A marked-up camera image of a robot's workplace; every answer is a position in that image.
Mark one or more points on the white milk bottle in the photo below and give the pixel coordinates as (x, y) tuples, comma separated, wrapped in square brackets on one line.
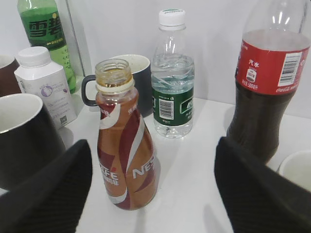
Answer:
[(38, 74)]

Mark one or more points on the black front mug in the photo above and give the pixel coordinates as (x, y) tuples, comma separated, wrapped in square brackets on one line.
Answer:
[(28, 138)]

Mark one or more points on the dark grey rear mug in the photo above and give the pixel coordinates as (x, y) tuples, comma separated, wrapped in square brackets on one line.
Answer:
[(141, 70)]

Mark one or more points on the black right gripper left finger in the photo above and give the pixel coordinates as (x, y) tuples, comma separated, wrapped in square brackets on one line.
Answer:
[(52, 201)]

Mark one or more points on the black cola bottle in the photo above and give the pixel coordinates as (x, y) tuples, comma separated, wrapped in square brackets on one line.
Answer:
[(275, 44)]

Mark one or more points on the clear water bottle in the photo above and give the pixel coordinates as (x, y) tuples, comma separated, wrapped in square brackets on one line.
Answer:
[(172, 77)]

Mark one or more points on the green Sprite bottle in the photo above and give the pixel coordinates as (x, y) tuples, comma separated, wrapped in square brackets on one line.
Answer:
[(42, 24)]

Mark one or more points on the brown Nescafe coffee bottle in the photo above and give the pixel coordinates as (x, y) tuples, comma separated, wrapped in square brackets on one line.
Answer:
[(125, 148)]

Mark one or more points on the dark red mug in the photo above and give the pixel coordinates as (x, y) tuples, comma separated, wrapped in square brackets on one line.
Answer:
[(8, 82)]

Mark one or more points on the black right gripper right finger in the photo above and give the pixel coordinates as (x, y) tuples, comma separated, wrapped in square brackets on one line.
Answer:
[(256, 198)]

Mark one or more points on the white ceramic mug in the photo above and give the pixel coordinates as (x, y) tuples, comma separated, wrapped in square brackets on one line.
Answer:
[(297, 169)]

